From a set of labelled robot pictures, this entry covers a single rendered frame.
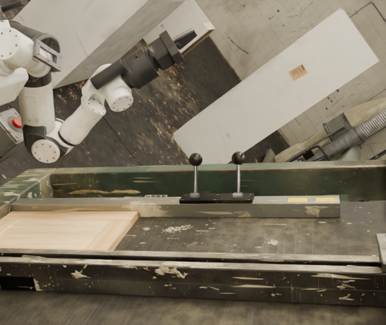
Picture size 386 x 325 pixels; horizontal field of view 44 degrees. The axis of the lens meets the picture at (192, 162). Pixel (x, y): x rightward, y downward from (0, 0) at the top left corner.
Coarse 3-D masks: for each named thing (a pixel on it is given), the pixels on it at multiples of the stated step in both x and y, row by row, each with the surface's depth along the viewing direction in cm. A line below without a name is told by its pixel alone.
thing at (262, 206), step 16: (16, 208) 144; (32, 208) 142; (48, 208) 141; (64, 208) 140; (80, 208) 138; (96, 208) 137; (112, 208) 136; (128, 208) 135; (144, 208) 133; (160, 208) 132; (176, 208) 131; (192, 208) 130; (208, 208) 129; (224, 208) 128; (240, 208) 127; (256, 208) 126; (272, 208) 125; (288, 208) 124; (304, 208) 123; (320, 208) 122; (336, 208) 121
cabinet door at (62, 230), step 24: (24, 216) 139; (48, 216) 137; (72, 216) 136; (96, 216) 134; (120, 216) 132; (0, 240) 126; (24, 240) 125; (48, 240) 123; (72, 240) 122; (96, 240) 120; (120, 240) 121
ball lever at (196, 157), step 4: (192, 156) 132; (196, 156) 132; (200, 156) 132; (192, 160) 132; (196, 160) 131; (200, 160) 132; (192, 164) 132; (196, 164) 132; (196, 168) 132; (196, 172) 132; (196, 176) 132; (196, 180) 132; (196, 184) 132; (196, 188) 131; (196, 192) 131; (192, 196) 130; (196, 196) 130
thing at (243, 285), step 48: (384, 240) 87; (0, 288) 105; (48, 288) 102; (96, 288) 99; (144, 288) 96; (192, 288) 94; (240, 288) 91; (288, 288) 89; (336, 288) 87; (384, 288) 84
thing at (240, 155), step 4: (236, 152) 129; (240, 152) 129; (232, 156) 130; (236, 156) 129; (240, 156) 129; (244, 156) 129; (232, 160) 130; (236, 160) 129; (240, 160) 129; (244, 160) 129; (236, 164) 130; (240, 164) 130; (236, 168) 130; (236, 172) 129; (236, 176) 129; (236, 180) 129; (236, 184) 129; (236, 188) 129; (236, 192) 128; (240, 192) 128; (236, 196) 127; (240, 196) 127
